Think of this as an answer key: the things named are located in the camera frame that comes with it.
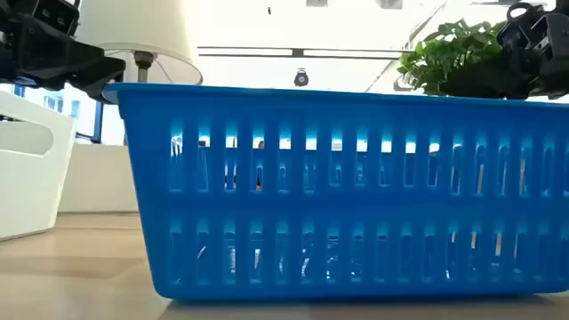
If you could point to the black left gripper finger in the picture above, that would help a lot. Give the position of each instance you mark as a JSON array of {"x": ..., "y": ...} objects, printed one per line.
[
  {"x": 89, "y": 64},
  {"x": 95, "y": 91}
]

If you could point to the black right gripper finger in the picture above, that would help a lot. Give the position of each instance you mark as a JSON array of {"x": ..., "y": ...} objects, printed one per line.
[{"x": 484, "y": 82}]

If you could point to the white plastic basket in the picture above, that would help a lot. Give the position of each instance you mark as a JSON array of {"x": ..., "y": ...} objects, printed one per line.
[{"x": 31, "y": 178}]

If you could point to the green leafy plant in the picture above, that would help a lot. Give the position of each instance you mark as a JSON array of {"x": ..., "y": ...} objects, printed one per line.
[{"x": 449, "y": 53}]

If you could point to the table lamp with white shade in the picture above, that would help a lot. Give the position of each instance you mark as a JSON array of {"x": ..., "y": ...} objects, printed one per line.
[{"x": 133, "y": 26}]

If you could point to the white low cabinet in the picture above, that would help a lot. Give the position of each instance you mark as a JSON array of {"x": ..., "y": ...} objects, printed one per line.
[{"x": 98, "y": 178}]

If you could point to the blue slotted plastic basket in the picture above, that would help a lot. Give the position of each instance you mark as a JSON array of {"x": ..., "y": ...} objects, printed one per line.
[{"x": 338, "y": 195}]

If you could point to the blue window frame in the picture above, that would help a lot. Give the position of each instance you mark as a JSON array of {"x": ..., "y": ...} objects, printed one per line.
[{"x": 98, "y": 120}]

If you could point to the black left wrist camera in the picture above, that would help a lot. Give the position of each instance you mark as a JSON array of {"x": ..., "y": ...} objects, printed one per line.
[{"x": 49, "y": 15}]

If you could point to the black overhead camera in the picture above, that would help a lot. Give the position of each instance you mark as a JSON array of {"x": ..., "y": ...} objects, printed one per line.
[{"x": 301, "y": 78}]

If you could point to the overhead metal frame bar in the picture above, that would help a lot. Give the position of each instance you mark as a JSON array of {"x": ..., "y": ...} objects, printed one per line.
[{"x": 298, "y": 52}]

